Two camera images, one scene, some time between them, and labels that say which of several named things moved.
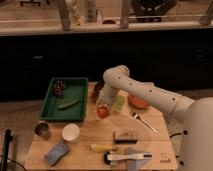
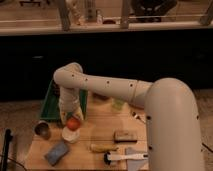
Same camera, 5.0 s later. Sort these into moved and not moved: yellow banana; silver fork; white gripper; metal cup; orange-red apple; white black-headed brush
Moved: orange-red apple; white gripper
Not moved: metal cup; white black-headed brush; yellow banana; silver fork
